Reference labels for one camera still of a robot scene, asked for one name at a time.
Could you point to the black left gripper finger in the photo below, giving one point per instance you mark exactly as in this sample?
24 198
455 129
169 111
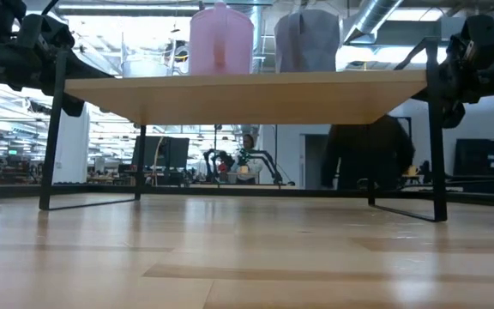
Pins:
74 106
80 66

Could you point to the clear glass cup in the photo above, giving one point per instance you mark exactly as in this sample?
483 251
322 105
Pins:
144 68

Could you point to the grey mug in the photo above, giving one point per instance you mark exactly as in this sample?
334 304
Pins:
311 43

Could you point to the pink mug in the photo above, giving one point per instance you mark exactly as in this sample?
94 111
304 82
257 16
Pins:
221 43

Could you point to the background black robot arm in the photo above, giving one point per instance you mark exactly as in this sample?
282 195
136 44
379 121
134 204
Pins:
268 161

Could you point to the wooden shelf black legs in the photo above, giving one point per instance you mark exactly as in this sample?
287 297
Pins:
247 98

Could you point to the white pillar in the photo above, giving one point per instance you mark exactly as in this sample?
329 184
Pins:
72 146

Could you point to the large black screen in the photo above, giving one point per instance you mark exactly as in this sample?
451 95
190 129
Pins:
485 165

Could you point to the orange mug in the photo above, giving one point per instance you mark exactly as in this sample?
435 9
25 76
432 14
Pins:
412 171

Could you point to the person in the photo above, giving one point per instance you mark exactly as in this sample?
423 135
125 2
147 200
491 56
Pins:
367 154
249 167

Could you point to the pair of dark monitors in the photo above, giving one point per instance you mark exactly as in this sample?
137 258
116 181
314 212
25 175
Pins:
161 152

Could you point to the black aluminium table frame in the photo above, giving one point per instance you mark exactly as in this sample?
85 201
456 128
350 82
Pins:
101 189

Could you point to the silver ceiling duct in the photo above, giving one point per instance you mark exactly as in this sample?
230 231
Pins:
371 17

